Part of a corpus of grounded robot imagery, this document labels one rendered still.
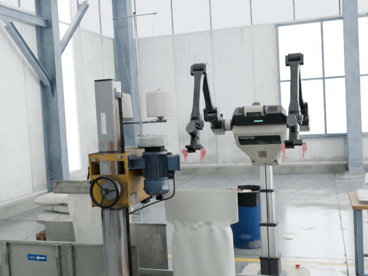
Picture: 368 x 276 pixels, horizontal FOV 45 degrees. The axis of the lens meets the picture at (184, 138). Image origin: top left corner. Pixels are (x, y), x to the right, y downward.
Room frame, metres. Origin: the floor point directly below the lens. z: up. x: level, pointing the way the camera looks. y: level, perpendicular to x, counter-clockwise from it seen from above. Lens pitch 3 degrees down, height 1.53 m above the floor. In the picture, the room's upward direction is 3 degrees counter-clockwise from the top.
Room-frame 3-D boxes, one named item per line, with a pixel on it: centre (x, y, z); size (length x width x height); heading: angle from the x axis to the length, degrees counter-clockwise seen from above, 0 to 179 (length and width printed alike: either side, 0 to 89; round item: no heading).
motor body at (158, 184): (2.55, 0.17, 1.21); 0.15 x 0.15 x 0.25
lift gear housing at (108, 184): (2.47, 0.43, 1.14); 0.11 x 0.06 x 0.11; 72
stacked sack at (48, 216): (5.73, 1.65, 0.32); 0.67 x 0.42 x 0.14; 166
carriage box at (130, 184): (2.65, 0.39, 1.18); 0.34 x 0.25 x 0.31; 162
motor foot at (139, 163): (2.54, 0.27, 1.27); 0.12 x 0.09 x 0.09; 162
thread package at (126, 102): (2.77, 0.39, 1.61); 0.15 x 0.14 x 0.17; 72
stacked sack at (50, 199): (5.73, 1.65, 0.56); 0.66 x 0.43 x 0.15; 159
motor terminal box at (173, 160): (2.56, 0.07, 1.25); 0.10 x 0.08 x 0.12; 7
